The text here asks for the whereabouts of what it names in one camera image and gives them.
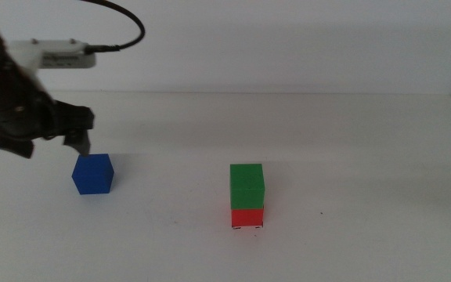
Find blue cube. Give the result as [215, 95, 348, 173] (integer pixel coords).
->
[71, 153, 116, 196]

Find green cube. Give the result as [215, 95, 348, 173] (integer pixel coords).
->
[229, 163, 266, 210]

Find red cube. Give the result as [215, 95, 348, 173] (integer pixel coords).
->
[231, 207, 265, 230]

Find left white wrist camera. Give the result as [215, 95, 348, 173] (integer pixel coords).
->
[8, 38, 97, 71]

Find left black camera cable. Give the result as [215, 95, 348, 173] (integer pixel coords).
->
[77, 0, 146, 55]

